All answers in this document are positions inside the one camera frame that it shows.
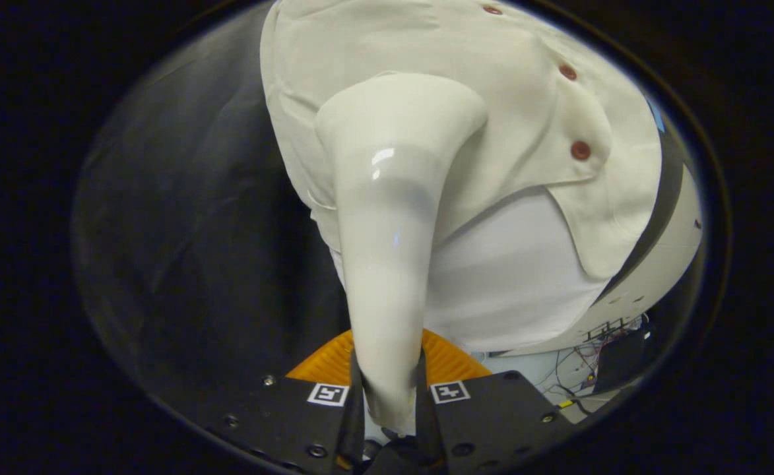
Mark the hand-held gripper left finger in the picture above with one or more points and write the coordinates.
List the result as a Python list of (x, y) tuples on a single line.
[(281, 415)]

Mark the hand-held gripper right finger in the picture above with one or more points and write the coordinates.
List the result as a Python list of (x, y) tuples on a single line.
[(492, 415)]

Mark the white garment steamer head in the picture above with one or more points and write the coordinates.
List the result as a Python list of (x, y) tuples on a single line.
[(386, 231)]

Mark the cream button-up shirt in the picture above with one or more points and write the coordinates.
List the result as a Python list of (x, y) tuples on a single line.
[(525, 119)]

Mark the white padded ironing form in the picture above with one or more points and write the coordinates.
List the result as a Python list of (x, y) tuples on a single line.
[(505, 277)]

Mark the black electronics box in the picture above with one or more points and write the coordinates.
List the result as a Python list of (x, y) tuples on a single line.
[(624, 359)]

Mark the white cabinet with grey top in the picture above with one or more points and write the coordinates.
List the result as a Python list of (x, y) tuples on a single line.
[(674, 257)]

